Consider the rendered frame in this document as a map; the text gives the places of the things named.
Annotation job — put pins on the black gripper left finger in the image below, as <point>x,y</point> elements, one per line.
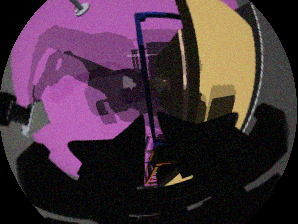
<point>127,150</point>

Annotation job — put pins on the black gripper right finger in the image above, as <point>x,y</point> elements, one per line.
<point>186,140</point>

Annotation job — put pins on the white flat panel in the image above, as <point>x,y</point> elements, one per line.
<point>247,13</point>

